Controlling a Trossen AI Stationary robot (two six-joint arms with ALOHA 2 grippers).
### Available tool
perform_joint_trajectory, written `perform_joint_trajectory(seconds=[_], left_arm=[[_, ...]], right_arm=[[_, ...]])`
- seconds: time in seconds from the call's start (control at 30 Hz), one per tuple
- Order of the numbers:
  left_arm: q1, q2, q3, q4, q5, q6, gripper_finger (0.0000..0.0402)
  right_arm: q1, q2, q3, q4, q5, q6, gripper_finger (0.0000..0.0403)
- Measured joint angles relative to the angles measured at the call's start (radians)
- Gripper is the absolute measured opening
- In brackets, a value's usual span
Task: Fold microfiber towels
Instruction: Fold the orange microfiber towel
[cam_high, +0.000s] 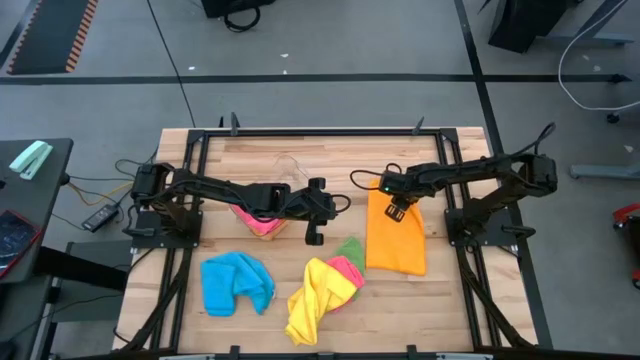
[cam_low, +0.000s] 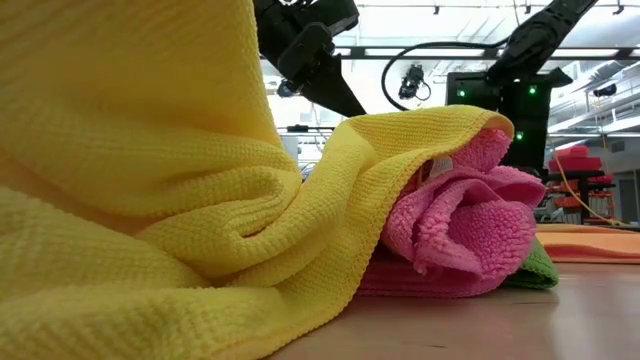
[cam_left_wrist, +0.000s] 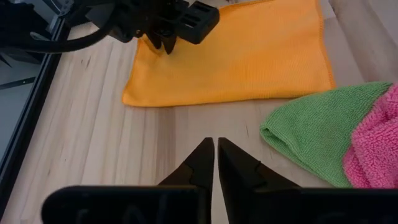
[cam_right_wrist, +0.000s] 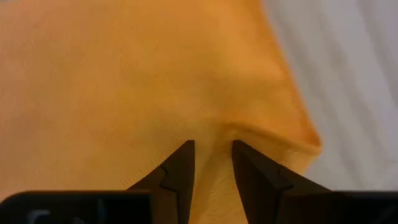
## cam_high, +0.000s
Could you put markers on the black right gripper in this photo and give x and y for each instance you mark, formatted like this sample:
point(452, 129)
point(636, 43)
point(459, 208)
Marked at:
point(402, 182)

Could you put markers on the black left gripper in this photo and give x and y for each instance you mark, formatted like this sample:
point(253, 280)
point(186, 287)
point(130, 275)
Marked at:
point(312, 205)

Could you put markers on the clear plastic container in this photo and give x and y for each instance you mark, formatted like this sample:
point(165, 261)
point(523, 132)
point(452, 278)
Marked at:
point(290, 170)

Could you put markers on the small orange microfiber towel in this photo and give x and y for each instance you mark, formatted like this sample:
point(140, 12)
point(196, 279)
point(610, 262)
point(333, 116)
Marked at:
point(277, 234)

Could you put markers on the long pink microfiber towel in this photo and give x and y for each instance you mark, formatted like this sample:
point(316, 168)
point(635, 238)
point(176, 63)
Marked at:
point(260, 226)

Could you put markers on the large orange microfiber towel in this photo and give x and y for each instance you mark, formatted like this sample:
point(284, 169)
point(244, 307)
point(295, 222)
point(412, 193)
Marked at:
point(395, 245)

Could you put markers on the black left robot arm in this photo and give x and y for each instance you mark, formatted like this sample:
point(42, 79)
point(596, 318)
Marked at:
point(210, 187)

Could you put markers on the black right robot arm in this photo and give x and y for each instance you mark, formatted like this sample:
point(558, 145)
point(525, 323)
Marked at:
point(480, 170)

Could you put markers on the green microfiber towel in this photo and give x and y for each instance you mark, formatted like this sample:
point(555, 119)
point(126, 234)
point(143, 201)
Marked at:
point(352, 249)

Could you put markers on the yellow microfiber towel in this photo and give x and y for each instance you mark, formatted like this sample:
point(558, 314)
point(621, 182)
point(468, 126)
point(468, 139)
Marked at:
point(315, 310)

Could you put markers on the blue microfiber towel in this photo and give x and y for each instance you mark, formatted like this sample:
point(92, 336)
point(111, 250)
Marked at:
point(230, 285)

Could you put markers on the black floor cabinet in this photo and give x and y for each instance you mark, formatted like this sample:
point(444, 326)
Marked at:
point(525, 25)

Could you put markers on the grey metal table foot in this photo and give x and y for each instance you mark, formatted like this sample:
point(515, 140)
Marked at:
point(605, 171)

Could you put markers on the black power adapter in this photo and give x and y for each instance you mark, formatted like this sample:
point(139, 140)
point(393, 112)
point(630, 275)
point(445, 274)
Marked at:
point(100, 217)

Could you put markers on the black caster wheel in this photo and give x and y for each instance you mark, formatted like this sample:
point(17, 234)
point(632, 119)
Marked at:
point(613, 118)

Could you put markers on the red wheeled cart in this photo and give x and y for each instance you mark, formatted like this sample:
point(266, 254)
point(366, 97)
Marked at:
point(627, 212)

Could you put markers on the black side table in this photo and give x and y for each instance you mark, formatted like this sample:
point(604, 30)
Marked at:
point(30, 195)

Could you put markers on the mint green stapler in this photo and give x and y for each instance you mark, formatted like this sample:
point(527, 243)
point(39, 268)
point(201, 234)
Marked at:
point(30, 159)

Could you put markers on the smartphone with red case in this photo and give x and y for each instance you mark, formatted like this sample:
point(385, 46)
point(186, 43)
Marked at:
point(15, 240)

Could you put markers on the black orange-striped floor mat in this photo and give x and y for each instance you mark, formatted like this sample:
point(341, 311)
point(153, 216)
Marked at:
point(50, 35)

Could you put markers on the black frame lever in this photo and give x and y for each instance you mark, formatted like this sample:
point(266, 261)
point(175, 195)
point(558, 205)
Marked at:
point(417, 127)

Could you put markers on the black metal table frame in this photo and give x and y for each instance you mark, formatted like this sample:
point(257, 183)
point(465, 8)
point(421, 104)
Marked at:
point(320, 132)

